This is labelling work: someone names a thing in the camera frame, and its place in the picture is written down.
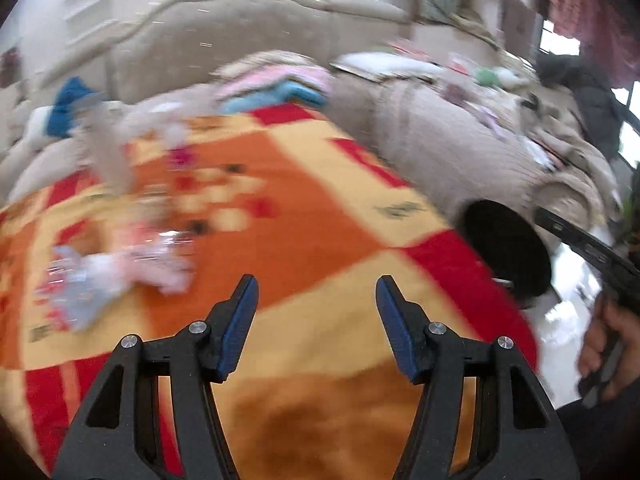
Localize orange red printed blanket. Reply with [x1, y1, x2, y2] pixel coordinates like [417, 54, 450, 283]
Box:
[0, 102, 541, 480]

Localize dark jacket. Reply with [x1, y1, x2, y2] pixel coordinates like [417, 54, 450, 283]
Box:
[537, 55, 626, 161]

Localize blue cloth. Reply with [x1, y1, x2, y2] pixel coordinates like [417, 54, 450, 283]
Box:
[45, 76, 103, 138]

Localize pink striped folded towels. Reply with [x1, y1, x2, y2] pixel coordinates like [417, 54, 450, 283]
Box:
[212, 52, 333, 113]

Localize person's right hand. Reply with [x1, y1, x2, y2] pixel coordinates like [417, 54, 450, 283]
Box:
[577, 295, 640, 403]

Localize tall cream bottle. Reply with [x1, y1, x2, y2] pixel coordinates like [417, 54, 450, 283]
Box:
[80, 102, 136, 196]

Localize beige padded headboard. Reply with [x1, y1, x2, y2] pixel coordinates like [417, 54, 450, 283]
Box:
[10, 0, 416, 106]

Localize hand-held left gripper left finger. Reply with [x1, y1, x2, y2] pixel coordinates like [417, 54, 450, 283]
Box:
[52, 274, 260, 480]

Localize cardboard box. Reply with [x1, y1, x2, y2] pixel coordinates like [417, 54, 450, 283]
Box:
[502, 0, 543, 56]

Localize white pillow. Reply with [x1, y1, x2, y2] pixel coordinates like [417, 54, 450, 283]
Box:
[332, 50, 441, 83]

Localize small white pink-label bottle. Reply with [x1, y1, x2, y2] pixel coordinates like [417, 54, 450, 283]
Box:
[162, 115, 193, 171]

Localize person's right forearm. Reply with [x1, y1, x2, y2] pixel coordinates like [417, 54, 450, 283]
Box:
[555, 390, 640, 480]

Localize clear plastic wrapper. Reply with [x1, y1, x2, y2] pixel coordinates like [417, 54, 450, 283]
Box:
[47, 245, 128, 331]

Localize pink hanging garment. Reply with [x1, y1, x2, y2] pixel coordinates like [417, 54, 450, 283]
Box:
[535, 0, 640, 86]

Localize beige quilted blanket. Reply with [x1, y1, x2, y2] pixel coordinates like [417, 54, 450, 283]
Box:
[330, 77, 621, 231]

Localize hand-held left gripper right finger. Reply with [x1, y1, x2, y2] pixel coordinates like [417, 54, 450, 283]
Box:
[375, 275, 581, 480]

